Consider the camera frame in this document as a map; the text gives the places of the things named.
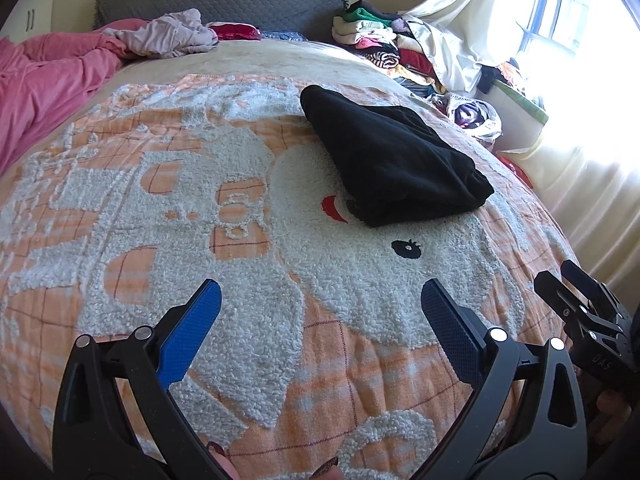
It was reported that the person's left hand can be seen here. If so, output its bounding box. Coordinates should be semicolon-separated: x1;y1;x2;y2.
207;441;346;480

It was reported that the beige bed sheet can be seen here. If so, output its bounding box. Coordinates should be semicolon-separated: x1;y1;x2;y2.
120;40;401;98

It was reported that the white bag of clothes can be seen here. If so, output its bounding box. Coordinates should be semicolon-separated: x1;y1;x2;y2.
445;92;503;143

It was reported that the green windowsill mat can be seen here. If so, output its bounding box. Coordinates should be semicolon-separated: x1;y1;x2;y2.
492;80;549;124

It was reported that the person's right hand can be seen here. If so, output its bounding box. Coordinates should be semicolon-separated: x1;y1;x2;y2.
595;387;636;443

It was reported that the red plastic bag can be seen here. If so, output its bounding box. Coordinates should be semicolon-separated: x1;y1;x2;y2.
500;155;533;186

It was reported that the black sweater with orange cuffs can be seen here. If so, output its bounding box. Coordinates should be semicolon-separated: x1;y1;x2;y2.
300;84;496;228

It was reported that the pile of folded clothes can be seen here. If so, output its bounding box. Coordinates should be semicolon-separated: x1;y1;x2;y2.
332;1;451;96

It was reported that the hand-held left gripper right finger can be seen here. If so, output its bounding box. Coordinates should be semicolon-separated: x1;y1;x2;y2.
421;278;588;480

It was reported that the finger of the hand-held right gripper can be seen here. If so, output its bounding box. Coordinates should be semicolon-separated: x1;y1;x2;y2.
533;270;601;343
560;259;628;323

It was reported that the orange and white fluffy blanket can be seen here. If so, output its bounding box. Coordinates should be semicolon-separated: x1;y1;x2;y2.
0;72;583;480

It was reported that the red cloth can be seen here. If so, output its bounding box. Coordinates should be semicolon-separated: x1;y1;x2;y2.
207;22;262;41

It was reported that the white wardrobe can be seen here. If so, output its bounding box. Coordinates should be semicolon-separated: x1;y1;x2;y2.
0;0;66;46

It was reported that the lilac crumpled garment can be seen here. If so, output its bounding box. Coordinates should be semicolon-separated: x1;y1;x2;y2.
102;8;219;58

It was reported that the blue framed window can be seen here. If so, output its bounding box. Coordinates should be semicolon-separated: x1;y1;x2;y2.
515;0;640;61

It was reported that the dark hanging garment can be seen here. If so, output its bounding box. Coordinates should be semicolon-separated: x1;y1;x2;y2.
477;65;501;95

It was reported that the pink duvet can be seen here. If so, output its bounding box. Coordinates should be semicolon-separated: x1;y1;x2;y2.
0;18;151;171

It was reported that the grey quilted headboard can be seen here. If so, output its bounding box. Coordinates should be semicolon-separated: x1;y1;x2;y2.
94;0;353;41

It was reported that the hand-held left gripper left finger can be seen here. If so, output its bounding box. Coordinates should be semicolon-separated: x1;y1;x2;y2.
52;279;236;480

